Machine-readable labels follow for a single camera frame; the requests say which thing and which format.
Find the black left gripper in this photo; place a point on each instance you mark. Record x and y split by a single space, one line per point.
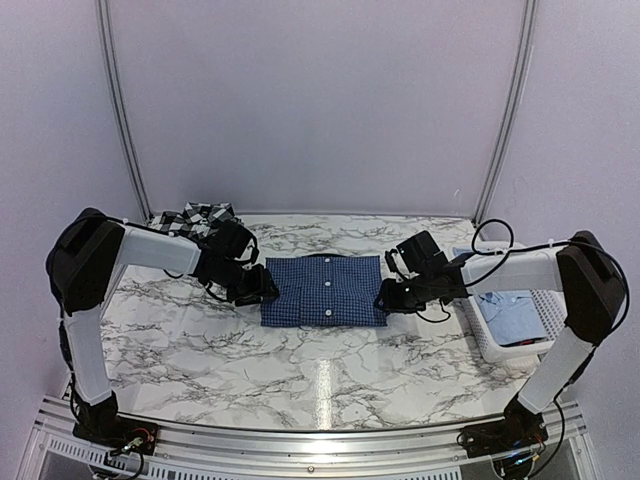
260 288

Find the light blue folded shirt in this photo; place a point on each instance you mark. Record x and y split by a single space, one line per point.
511 317

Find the left aluminium corner post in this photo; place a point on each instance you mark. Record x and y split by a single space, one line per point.
107 38

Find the white plastic laundry basket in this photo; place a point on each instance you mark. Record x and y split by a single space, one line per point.
549 305

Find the aluminium front rail frame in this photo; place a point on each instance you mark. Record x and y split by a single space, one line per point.
186 451

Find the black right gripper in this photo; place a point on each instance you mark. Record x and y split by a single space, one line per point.
390 303

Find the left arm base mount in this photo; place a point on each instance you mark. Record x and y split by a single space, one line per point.
117 435

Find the blue checked long sleeve shirt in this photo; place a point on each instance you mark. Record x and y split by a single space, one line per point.
324 291

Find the aluminium corner post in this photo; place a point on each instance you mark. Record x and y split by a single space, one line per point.
107 38
517 85

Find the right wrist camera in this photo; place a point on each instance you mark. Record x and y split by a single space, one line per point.
418 255

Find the black white plaid folded shirt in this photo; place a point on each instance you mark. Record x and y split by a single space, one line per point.
197 221

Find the right aluminium corner post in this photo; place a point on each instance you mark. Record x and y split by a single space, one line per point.
517 85

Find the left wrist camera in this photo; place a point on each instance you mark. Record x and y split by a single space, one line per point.
235 242

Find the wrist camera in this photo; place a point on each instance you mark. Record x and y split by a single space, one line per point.
418 255
235 242

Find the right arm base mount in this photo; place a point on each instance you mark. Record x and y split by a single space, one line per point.
518 429

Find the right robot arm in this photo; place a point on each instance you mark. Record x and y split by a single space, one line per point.
593 285

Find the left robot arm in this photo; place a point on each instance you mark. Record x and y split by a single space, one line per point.
81 268

